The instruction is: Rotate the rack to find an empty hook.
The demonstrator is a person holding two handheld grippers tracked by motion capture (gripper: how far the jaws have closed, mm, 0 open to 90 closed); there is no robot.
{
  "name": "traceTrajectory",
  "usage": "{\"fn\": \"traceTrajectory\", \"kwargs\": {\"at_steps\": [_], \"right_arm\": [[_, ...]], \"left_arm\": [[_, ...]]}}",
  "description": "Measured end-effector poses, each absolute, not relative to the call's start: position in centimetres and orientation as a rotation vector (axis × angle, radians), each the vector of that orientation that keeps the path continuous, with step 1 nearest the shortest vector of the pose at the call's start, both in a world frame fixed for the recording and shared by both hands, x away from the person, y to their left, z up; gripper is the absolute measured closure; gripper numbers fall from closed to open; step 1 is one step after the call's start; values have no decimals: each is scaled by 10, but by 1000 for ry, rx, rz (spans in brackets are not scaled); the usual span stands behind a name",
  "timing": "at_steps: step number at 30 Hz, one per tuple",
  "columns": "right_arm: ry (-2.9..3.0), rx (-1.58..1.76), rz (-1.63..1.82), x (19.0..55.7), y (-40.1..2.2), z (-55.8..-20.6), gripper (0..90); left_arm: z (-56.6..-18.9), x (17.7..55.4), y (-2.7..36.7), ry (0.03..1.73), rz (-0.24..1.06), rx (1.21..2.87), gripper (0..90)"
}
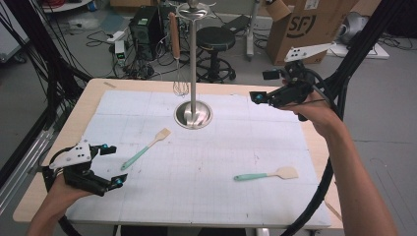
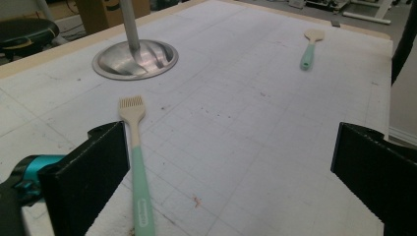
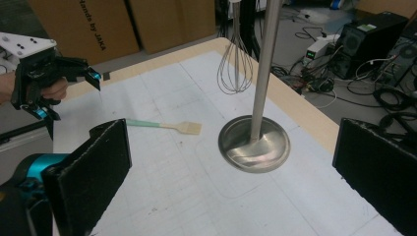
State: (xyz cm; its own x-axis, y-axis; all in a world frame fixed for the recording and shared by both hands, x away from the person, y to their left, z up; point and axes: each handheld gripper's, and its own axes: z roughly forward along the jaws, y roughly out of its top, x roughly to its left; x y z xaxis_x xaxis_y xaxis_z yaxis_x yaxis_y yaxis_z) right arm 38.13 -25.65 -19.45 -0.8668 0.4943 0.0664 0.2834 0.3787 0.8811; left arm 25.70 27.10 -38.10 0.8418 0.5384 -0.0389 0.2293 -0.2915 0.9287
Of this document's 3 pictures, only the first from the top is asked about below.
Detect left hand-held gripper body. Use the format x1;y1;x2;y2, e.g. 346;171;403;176
48;140;113;198

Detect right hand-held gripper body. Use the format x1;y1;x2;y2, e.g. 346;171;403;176
268;41;337;110

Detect narrow green-handled spatula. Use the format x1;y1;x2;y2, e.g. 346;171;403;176
120;127;172;171

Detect metal utensil stand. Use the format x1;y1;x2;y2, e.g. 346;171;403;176
172;0;217;131

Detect wide green-handled spatula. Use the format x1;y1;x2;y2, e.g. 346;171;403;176
233;165;300;182

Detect wooden-handled wire whisk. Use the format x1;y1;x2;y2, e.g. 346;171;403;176
167;11;191;98

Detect person's right hand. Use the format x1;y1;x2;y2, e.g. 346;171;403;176
287;90;344;136

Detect person's left hand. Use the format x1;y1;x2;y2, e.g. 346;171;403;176
46;171;95;207

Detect white stand pole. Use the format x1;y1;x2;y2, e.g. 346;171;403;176
246;0;263;62

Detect black flat case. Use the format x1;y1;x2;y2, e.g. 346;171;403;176
222;14;252;33

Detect black round stool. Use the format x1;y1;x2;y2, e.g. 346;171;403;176
196;26;238;84

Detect cardboard box black logo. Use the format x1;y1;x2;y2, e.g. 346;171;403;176
265;0;361;66

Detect white grid mat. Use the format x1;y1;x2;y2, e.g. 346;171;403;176
65;88;332;229

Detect grey round appliance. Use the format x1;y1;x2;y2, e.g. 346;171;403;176
337;12;370;45

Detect white floor board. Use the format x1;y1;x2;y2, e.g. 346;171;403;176
328;42;390;61

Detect white device green display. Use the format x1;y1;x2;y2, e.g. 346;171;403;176
113;39;127;67

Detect white power strip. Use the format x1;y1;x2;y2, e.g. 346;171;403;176
106;29;128;43

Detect slim black computer tower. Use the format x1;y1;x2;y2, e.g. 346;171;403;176
159;3;182;53

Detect large black computer tower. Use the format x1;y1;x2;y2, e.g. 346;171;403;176
128;5;164;62

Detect round white table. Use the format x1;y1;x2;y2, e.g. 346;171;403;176
42;0;93;14

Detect aluminium rail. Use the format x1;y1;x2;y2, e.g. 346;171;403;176
0;127;55;214

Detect black metal frame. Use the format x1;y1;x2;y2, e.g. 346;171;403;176
307;0;417;143
0;0;94;132

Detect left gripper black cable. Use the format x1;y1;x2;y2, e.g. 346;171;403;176
41;147;85;236

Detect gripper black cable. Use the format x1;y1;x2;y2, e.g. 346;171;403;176
281;68;343;236
41;147;85;236

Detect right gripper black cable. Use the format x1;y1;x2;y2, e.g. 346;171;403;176
281;68;343;236

